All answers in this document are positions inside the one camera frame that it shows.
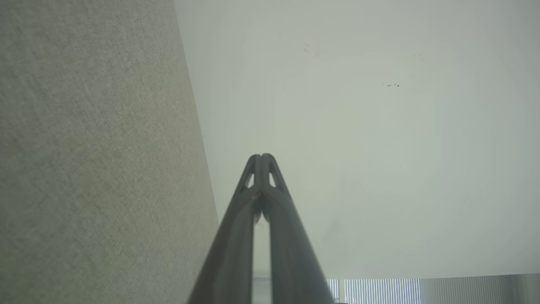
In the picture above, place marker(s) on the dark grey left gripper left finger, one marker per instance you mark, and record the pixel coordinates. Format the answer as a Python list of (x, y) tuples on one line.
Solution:
[(232, 236)]

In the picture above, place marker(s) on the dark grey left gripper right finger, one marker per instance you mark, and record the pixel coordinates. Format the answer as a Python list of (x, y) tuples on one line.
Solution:
[(291, 253)]

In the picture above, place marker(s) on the white vertical slatted panel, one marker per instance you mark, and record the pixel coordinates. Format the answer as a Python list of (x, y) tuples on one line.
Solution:
[(379, 291)]

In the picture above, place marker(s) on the grey fabric sofa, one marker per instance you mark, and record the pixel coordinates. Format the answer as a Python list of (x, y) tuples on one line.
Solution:
[(84, 169)]

